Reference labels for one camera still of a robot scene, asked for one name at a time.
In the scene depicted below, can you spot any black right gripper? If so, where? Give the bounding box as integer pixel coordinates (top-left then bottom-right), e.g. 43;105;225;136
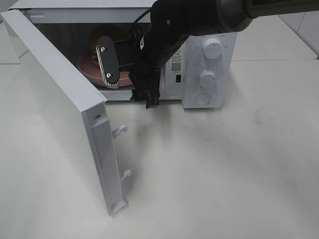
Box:
96;27;165;110

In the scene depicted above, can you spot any pink round plate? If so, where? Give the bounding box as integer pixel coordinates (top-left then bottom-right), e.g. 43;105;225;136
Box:
77;54;133;87

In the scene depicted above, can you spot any burger with lettuce and cheese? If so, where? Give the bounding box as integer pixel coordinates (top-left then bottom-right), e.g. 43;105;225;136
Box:
88;24;125;60

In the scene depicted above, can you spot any white microwave knob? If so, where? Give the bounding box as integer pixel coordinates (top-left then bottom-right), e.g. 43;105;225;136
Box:
202;38;223;59
199;70;217;88

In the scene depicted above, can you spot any white round door button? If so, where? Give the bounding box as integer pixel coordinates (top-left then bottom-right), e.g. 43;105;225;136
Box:
196;93;211;106

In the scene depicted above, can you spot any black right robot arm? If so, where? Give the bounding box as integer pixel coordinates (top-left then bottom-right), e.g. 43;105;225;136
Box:
96;0;319;109

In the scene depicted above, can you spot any white microwave oven body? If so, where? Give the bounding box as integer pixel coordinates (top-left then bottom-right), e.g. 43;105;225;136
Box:
8;0;237;109

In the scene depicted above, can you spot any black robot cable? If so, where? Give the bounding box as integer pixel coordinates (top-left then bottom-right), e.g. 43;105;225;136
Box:
127;8;152;40

